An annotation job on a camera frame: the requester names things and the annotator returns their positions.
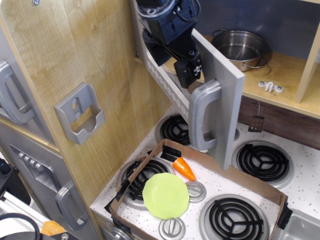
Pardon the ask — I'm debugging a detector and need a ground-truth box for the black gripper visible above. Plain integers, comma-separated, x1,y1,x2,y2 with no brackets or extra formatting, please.
137,9,203,89

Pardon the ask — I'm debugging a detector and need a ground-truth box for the grey microwave door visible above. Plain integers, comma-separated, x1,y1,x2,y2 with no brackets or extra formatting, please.
130,0,245,170

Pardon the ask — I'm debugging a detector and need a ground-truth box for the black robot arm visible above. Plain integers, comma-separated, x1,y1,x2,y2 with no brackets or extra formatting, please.
136,0,202,89

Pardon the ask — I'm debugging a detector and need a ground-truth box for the back left black burner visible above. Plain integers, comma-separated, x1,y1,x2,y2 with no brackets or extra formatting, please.
155,114,191,146

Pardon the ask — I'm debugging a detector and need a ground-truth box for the black burner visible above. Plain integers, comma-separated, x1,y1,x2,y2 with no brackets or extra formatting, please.
116,157,175,211
198,194,270,240
155,114,191,146
231,140,294,189

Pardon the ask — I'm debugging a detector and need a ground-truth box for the stainless steel pot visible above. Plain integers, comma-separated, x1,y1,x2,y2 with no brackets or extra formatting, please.
211,29,268,72

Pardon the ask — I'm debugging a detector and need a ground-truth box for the white door latch clip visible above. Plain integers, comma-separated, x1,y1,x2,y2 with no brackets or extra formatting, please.
258,80,284,93

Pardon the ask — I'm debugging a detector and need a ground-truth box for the orange toy carrot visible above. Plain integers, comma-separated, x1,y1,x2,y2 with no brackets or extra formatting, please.
172,157,196,181

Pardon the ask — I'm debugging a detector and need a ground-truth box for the hanging toy spatula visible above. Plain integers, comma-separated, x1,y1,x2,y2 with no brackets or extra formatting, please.
248,115,265,133

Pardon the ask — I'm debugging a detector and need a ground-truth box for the brown cardboard barrier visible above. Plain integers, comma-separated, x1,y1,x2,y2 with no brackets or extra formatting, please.
105,140,286,240

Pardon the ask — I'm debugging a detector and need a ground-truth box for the silver centre stove knob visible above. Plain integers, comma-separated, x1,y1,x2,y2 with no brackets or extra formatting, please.
186,181,207,204

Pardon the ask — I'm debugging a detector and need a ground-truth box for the silver stove knob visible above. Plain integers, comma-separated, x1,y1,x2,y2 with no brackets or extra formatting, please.
186,181,207,204
158,217,186,240

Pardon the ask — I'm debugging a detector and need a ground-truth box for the light green plastic plate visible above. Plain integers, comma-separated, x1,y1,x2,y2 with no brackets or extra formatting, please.
142,172,190,220

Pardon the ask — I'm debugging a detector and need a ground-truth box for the back right black burner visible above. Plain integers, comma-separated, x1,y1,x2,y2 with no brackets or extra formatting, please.
231,140,294,189

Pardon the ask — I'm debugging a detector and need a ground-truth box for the front left black burner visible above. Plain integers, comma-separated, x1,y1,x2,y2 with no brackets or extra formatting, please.
116,157,175,211

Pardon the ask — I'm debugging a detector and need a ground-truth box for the front right black burner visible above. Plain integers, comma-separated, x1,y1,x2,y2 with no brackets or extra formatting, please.
198,194,270,240

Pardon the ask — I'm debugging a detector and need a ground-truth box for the silver front stove knob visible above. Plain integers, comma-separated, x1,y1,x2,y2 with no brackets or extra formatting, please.
158,217,186,240

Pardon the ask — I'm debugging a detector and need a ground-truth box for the grey ice dispenser panel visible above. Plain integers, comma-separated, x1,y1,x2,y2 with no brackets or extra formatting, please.
10,145,61,193

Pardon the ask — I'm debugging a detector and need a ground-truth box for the silver sink basin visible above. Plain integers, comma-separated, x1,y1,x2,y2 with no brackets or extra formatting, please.
271,209,320,240

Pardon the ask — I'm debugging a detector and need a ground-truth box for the grey microwave door handle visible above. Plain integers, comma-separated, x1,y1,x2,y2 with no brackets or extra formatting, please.
188,79,222,151

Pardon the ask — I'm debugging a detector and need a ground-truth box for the grey wall phone holder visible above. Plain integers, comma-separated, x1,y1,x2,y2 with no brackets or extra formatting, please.
54,82,106,145

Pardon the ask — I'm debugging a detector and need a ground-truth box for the grey upper fridge handle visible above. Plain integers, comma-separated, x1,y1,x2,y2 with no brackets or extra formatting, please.
0,60,35,125

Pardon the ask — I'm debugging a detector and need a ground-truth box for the grey fridge handle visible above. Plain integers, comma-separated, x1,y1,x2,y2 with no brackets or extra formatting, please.
55,186,85,231
0,60,35,125

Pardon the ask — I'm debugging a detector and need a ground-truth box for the grey lower fridge handle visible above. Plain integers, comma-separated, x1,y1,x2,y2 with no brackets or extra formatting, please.
55,186,85,231

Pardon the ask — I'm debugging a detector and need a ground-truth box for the black cable bottom left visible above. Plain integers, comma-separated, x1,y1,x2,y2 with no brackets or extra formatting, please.
0,212,42,240

